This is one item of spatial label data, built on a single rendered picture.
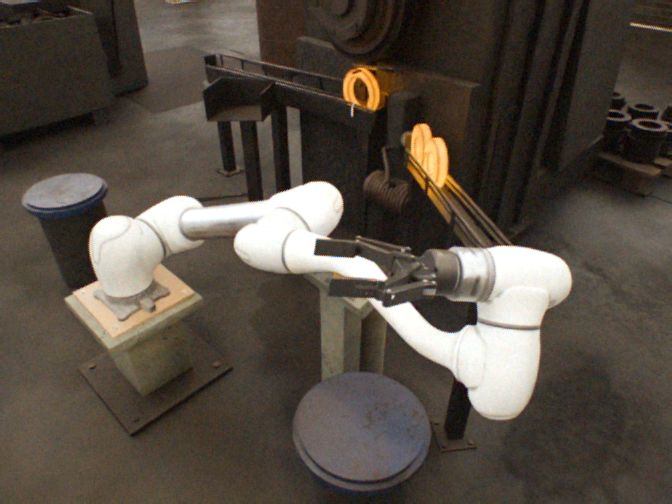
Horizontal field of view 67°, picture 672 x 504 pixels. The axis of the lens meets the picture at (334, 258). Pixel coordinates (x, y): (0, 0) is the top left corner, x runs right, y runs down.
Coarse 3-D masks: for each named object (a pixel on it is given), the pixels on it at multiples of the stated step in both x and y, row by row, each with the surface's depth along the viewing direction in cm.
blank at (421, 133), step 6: (420, 126) 168; (426, 126) 168; (414, 132) 174; (420, 132) 167; (426, 132) 166; (414, 138) 175; (420, 138) 168; (426, 138) 166; (414, 144) 176; (420, 144) 168; (414, 150) 176; (420, 150) 169; (414, 156) 177; (420, 156) 170; (414, 162) 177; (420, 162) 170
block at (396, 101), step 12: (396, 96) 188; (408, 96) 187; (420, 96) 190; (396, 108) 189; (408, 108) 188; (396, 120) 191; (408, 120) 191; (396, 132) 194; (396, 144) 196; (396, 156) 199
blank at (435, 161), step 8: (432, 144) 156; (440, 144) 154; (424, 152) 165; (432, 152) 156; (440, 152) 152; (424, 160) 165; (432, 160) 163; (440, 160) 152; (424, 168) 166; (432, 168) 163; (440, 168) 153; (432, 176) 158; (440, 176) 154; (440, 184) 157
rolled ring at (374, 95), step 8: (368, 72) 199; (344, 80) 208; (352, 80) 206; (368, 80) 198; (344, 88) 210; (352, 88) 210; (368, 88) 200; (376, 88) 199; (344, 96) 212; (352, 96) 211; (376, 96) 200; (368, 104) 203; (376, 104) 203
